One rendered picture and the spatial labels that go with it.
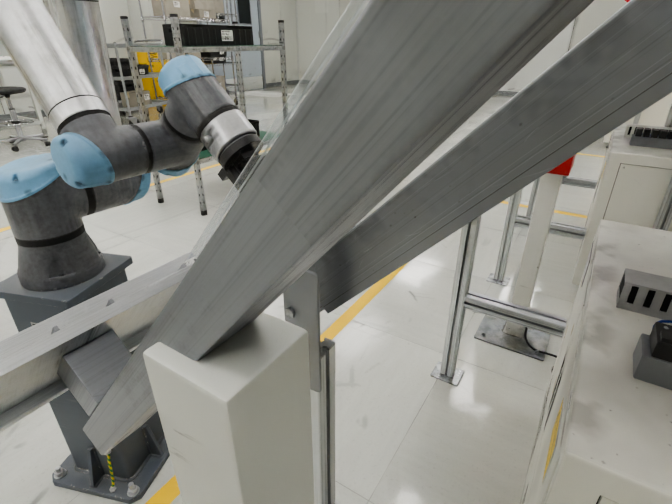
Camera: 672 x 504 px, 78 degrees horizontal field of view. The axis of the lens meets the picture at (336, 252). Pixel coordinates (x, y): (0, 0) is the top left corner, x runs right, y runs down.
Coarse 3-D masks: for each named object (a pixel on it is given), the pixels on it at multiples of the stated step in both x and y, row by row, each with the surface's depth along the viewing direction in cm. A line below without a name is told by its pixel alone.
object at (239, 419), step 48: (240, 336) 21; (288, 336) 21; (192, 384) 19; (240, 384) 18; (288, 384) 21; (192, 432) 21; (240, 432) 19; (288, 432) 23; (192, 480) 23; (240, 480) 20; (288, 480) 24
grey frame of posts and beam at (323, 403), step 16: (464, 240) 113; (464, 256) 116; (464, 272) 117; (464, 288) 118; (448, 320) 126; (448, 336) 128; (448, 352) 131; (448, 368) 133; (320, 400) 52; (320, 416) 54; (320, 432) 55; (320, 448) 56; (320, 464) 58; (320, 480) 59; (320, 496) 61
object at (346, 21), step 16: (352, 0) 21; (368, 0) 21; (352, 16) 22; (336, 32) 23; (320, 48) 23; (336, 48) 23; (320, 64) 24; (304, 80) 25; (304, 96) 25; (288, 112) 26; (272, 128) 28; (272, 144) 28; (256, 160) 29; (240, 176) 31; (240, 192) 32; (224, 208) 33; (208, 224) 35; (208, 240) 36; (192, 256) 38
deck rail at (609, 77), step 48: (576, 48) 28; (624, 48) 27; (528, 96) 31; (576, 96) 29; (624, 96) 28; (480, 144) 34; (528, 144) 32; (576, 144) 30; (432, 192) 37; (480, 192) 35; (384, 240) 42; (432, 240) 39; (336, 288) 48
